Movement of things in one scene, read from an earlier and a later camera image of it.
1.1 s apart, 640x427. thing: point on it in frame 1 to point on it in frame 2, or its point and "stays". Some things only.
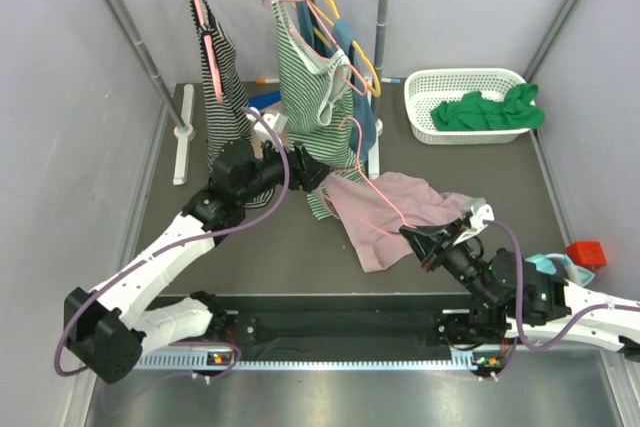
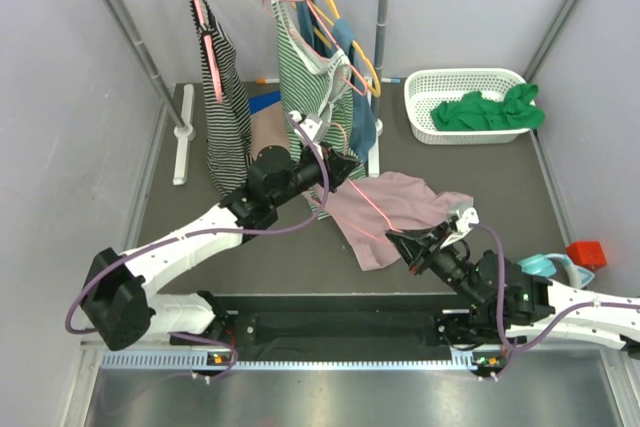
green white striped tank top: x=316 y=85 stays
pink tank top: x=374 y=209 stays
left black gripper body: x=298 y=177 to x=333 y=183
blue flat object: x=262 y=100 stays
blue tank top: x=338 y=39 stays
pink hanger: x=371 y=182 to x=355 y=226
